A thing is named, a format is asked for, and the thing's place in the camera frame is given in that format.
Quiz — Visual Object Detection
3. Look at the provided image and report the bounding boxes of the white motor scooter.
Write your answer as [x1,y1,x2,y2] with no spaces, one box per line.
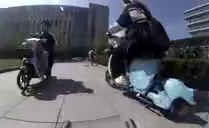
[104,22,133,90]

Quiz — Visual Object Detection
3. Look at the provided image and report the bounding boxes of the person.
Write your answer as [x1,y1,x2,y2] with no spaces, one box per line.
[87,49,96,67]
[38,19,57,80]
[115,0,171,86]

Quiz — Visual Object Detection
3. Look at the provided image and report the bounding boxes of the grey concrete slab plaza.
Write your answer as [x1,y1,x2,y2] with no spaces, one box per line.
[0,60,209,128]

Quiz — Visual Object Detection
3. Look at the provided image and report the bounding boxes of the dark slatted tall building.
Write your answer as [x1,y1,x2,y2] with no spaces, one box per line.
[0,2,110,60]

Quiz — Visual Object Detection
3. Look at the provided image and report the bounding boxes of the robot's own part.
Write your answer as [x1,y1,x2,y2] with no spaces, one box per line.
[62,120,73,128]
[124,118,138,128]

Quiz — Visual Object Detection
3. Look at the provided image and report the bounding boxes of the grey motor scooter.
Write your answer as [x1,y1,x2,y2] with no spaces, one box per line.
[16,32,54,96]

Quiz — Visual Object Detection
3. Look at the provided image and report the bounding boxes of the light blue fallen scooter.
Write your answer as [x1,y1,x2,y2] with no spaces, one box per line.
[123,59,209,125]

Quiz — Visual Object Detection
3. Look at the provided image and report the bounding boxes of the dark green hedge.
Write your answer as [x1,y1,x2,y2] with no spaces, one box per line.
[94,44,209,90]

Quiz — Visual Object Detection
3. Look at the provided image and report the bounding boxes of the grass strip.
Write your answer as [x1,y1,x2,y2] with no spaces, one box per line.
[0,58,22,72]

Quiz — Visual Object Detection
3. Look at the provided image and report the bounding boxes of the white banded building, glass middle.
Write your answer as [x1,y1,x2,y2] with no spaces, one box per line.
[183,0,209,38]

